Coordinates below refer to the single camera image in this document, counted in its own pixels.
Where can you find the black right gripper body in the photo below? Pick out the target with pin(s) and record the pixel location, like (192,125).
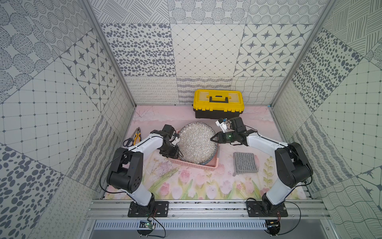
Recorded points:
(228,136)

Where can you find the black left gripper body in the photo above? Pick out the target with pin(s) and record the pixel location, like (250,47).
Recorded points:
(170,150)

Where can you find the speckled grey round plate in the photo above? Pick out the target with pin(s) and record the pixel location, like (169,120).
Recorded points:
(195,145)

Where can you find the grey knitted dish cloth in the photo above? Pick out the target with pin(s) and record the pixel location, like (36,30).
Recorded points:
(245,163)

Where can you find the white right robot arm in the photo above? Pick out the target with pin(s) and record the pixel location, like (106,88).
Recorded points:
(292,165)

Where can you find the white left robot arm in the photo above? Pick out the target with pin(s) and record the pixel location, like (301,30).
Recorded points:
(126,170)

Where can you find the pink perforated plastic basket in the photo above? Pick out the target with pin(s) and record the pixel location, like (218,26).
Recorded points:
(211,166)

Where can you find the yellow and black toolbox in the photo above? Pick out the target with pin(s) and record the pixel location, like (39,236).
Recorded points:
(215,104)

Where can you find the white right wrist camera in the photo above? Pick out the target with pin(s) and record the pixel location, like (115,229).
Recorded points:
(224,124)

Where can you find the yellow handled pliers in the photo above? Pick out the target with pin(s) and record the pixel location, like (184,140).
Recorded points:
(137,136)

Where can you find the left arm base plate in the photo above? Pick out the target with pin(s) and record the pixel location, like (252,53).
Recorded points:
(158,209)

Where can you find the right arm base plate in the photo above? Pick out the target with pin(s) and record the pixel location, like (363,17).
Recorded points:
(265,209)

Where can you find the white perforated cable tray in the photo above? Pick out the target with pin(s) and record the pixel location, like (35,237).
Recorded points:
(137,224)

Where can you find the aluminium mounting rail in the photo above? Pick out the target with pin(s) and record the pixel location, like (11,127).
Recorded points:
(205,209)

